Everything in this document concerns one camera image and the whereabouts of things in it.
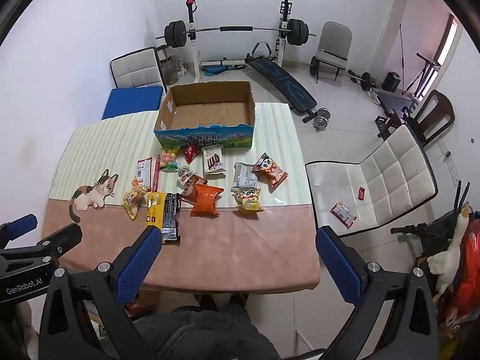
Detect yellow pastry packet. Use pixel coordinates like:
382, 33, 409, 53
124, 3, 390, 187
122, 178, 147, 220

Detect yellow black snack bag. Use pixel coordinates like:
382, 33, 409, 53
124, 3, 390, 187
145, 192, 182, 244

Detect red white packet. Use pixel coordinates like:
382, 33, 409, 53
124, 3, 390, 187
136, 157, 152, 191
330, 202, 357, 228

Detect brown snack bag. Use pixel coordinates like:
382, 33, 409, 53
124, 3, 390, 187
181, 178, 208, 204

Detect orange chip bag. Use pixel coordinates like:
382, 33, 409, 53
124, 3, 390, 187
190, 184, 224, 217

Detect red sausage stick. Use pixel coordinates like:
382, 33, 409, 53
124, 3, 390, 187
151, 155, 161, 192

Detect white green snack packet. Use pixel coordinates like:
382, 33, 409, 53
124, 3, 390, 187
177, 165, 195, 185

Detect colourful candy ball bag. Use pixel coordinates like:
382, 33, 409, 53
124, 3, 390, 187
160, 146, 181, 172

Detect small red chocolate packet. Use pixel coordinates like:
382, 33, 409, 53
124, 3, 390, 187
183, 145, 201, 164

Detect yellow panda snack bag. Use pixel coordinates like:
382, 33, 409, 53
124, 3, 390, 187
233, 188, 264, 214

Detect grey white snack packet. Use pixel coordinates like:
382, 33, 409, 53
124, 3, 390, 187
231, 162, 258, 192

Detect orange panda snack bag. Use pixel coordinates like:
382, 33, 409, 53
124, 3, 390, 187
253, 153, 288, 190

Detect white goose plush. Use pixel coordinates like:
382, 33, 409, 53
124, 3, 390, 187
426, 204, 472, 303

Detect red white packet on chair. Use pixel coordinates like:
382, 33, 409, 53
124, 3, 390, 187
330, 202, 357, 228

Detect striped cat table mat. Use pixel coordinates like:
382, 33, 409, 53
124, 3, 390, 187
40, 101, 322, 294

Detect white padded chair right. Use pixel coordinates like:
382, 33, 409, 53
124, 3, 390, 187
305, 124, 439, 237

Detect small red packet on chair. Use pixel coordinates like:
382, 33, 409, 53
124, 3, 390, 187
358, 187, 365, 201

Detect white chair blue cushion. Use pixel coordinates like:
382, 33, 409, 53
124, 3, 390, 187
102, 47, 166, 119

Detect cardboard snack box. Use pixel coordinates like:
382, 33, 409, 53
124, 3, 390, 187
154, 81, 256, 148

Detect dark wooden chair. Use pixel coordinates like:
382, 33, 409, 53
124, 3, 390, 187
377, 89, 455, 148

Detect chrome dumbbell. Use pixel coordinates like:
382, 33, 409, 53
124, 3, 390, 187
312, 107, 331, 132

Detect barbell on white rack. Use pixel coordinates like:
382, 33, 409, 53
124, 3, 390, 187
155, 0, 316, 82

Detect floor barbell black plates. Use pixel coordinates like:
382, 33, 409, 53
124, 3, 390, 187
347, 70, 377, 93

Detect black speaker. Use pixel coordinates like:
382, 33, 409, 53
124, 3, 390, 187
382, 72, 401, 93

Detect blue sit-up bench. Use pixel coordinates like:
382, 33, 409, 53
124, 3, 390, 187
245, 55, 318, 123

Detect grey folding chair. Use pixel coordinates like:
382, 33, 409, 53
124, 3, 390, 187
309, 21, 352, 81

